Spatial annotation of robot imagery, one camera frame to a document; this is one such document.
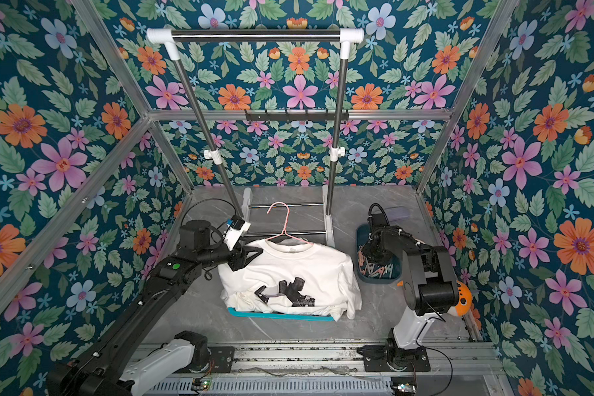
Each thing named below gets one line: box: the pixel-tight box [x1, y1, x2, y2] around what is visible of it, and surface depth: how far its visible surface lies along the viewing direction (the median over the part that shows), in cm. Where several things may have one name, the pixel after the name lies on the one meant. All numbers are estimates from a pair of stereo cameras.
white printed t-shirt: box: [217, 238, 363, 321], surface depth 76 cm
